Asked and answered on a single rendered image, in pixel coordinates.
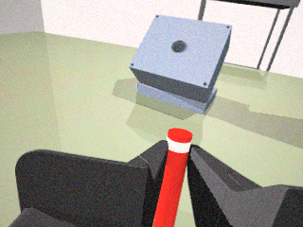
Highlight red peg with white band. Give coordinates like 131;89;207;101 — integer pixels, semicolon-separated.
153;129;192;227

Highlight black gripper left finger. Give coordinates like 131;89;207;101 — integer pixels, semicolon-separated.
15;140;169;227

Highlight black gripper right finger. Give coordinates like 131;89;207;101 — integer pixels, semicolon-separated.
187;144;303;227

